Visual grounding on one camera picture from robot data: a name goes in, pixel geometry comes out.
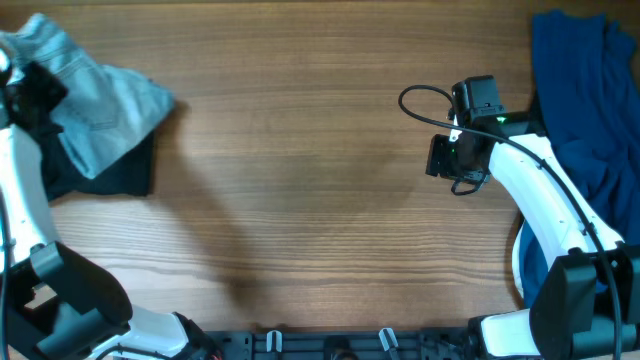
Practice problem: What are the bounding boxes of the light blue denim shorts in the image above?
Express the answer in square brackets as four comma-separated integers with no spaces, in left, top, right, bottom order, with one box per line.
[1,13,174,179]

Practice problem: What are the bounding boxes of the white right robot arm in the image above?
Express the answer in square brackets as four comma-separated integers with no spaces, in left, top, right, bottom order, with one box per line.
[427,112,639,359]

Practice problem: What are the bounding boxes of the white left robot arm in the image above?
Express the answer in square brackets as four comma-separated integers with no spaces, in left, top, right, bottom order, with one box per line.
[1,60,223,360]

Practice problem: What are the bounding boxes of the black folded t-shirt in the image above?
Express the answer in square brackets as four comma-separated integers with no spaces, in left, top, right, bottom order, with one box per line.
[39,133,155,201]

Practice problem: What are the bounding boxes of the dark blue shirt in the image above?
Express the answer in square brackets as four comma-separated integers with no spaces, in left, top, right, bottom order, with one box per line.
[517,9,640,309]

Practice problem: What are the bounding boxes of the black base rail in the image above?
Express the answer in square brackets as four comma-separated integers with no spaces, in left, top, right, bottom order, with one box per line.
[209,327,478,360]

